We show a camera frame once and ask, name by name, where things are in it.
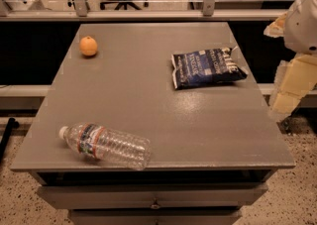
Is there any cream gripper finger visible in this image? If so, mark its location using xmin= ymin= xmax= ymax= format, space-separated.
xmin=269 ymin=92 xmax=300 ymax=114
xmin=264 ymin=13 xmax=286 ymax=38

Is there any blue chip bag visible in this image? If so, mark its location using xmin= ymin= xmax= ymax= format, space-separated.
xmin=171 ymin=48 xmax=248 ymax=89

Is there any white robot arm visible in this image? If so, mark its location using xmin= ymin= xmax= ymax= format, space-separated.
xmin=264 ymin=0 xmax=317 ymax=120

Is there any grey cabinet with drawers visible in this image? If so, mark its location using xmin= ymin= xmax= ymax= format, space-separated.
xmin=12 ymin=22 xmax=294 ymax=225

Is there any metal drawer knob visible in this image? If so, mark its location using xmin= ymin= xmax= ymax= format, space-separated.
xmin=150 ymin=202 xmax=161 ymax=210

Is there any orange fruit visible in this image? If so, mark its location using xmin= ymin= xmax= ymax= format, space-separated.
xmin=79 ymin=36 xmax=98 ymax=56

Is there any clear plastic water bottle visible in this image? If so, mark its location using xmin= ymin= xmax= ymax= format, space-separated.
xmin=58 ymin=123 xmax=151 ymax=170

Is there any black pole on floor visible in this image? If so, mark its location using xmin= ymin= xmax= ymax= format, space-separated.
xmin=0 ymin=118 xmax=19 ymax=162

